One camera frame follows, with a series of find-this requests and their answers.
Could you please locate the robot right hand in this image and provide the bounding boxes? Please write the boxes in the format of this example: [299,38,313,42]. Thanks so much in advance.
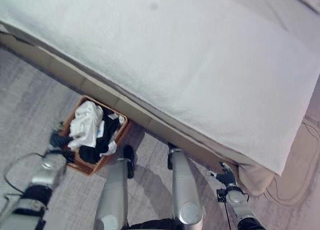
[209,162,238,188]

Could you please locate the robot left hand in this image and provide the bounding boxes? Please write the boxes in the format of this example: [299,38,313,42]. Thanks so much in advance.
[49,121,75,163]

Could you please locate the white garment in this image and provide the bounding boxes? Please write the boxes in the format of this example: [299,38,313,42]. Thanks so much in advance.
[67,101,126,157]

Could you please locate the brown rectangular laundry bucket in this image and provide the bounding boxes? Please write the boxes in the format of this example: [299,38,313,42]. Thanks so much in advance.
[59,95,130,176]

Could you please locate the robot right silver leg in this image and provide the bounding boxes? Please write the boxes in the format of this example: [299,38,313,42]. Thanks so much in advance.
[170,148,204,230]

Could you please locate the robot silver leg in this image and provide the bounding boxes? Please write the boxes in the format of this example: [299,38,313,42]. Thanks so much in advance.
[170,148,204,230]
[93,157,129,230]

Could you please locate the black crumpled garment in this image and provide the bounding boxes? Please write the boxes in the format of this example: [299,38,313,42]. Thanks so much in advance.
[78,106,123,165]

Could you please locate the robot right dark foot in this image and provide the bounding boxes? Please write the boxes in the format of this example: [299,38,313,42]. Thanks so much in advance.
[166,142,181,170]

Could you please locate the robot dark foot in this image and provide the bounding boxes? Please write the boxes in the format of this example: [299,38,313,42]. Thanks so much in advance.
[123,144,136,179]
[166,142,181,170]

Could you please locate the beige bed base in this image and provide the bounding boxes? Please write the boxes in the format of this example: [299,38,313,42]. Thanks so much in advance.
[0,22,274,196]

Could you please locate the robot left dark foot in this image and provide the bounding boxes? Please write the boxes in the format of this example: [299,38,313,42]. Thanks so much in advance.
[123,144,136,179]

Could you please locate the robot left silver leg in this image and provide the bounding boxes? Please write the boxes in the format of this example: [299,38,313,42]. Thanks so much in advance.
[93,157,129,230]

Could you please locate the robot black torso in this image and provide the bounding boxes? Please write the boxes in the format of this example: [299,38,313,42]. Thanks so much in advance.
[126,217,187,230]

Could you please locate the white bed sheet mattress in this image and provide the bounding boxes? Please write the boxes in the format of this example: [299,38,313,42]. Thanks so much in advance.
[0,0,320,176]

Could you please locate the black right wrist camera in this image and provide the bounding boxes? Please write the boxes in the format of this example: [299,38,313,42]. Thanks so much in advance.
[216,188,227,202]

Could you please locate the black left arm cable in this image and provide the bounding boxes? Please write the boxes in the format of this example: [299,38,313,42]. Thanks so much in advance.
[2,152,45,198]

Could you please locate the thin dark floor cable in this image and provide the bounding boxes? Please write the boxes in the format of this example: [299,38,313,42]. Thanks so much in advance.
[264,119,320,205]

